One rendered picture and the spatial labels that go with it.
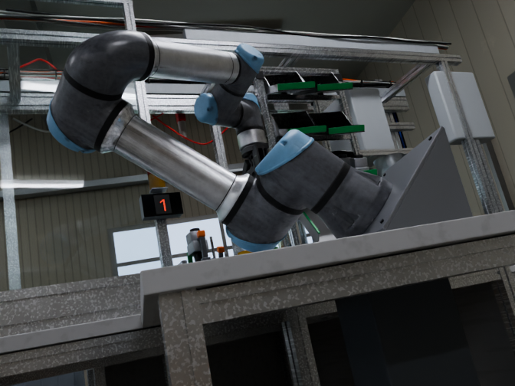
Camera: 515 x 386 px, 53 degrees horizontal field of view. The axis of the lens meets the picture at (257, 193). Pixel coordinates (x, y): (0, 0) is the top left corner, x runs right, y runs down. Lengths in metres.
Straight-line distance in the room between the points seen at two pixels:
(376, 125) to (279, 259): 2.25
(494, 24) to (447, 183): 3.40
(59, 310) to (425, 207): 0.78
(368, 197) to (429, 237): 0.26
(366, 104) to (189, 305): 2.34
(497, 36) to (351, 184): 3.39
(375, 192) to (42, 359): 0.72
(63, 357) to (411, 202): 0.73
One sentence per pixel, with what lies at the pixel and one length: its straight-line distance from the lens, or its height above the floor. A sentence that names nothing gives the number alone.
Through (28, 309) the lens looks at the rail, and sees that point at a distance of 1.22.
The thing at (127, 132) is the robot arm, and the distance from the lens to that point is 1.04.
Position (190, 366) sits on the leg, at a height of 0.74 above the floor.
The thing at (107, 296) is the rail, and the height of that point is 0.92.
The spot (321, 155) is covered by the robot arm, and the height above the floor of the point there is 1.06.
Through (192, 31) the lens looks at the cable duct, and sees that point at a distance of 2.48.
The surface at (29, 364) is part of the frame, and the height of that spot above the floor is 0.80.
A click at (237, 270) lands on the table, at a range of 0.63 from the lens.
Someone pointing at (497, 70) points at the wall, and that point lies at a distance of 4.27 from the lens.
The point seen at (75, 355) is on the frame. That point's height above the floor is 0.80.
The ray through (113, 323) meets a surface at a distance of 1.15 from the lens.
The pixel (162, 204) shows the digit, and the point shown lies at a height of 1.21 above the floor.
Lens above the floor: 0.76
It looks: 16 degrees up
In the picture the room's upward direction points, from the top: 12 degrees counter-clockwise
